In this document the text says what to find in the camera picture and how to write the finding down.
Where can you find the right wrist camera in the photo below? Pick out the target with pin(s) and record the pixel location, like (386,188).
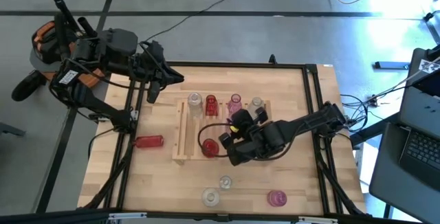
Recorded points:
(243,117)

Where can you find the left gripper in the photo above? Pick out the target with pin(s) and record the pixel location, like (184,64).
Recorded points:
(151,62)

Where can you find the wooden slatted shelf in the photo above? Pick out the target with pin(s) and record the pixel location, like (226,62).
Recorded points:
(185,131)

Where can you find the dark grey laptop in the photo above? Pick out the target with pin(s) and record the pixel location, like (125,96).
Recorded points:
(423,148)

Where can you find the pink round wide vase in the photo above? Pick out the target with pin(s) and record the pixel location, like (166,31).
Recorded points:
(277,198)

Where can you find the black vacuum wand tube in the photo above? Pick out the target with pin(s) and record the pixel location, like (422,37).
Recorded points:
(86,26)

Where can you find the grey desk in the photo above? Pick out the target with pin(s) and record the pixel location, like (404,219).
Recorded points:
(388,182)

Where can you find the black aluminium rig frame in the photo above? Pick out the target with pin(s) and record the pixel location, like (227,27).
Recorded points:
(240,65)

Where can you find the grey floor stand leg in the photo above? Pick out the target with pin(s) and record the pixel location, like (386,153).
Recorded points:
(10,129)

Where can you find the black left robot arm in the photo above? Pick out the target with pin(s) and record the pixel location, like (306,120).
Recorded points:
(103,105)

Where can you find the small red glass vase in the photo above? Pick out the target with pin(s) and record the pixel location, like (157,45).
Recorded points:
(211,106)

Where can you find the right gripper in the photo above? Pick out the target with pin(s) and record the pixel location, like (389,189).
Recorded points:
(245,135)

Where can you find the red flared-mouth glass vase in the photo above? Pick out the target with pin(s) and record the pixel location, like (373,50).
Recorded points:
(210,148)

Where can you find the small black table camera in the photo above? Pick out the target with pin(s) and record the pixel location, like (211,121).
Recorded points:
(221,217)

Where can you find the white marker tag paper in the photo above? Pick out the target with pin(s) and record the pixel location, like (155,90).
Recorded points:
(429,66)

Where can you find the pink ribbed narrow-neck vase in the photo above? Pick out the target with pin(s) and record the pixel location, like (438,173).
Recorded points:
(235,103)

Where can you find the large clear hammered glass vase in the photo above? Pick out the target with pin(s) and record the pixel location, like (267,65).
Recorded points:
(210,197)

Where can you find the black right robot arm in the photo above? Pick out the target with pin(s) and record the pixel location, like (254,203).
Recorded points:
(302,124)

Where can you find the tall red bottle vase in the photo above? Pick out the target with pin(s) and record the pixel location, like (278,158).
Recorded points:
(149,142)

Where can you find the silver metal bracket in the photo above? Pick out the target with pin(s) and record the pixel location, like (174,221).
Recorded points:
(127,215)
(317,220)

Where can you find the clear diamond-pattern bottle vase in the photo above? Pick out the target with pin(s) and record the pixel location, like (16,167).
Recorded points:
(195,105)

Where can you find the orange shop vacuum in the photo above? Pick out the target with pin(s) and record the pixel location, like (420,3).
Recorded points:
(43,33)

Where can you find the clear ribbed bulbous glass vase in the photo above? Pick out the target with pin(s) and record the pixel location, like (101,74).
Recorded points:
(256,103)

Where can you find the clear fluted cylinder glass vase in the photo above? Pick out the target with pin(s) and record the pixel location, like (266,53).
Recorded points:
(225,182)

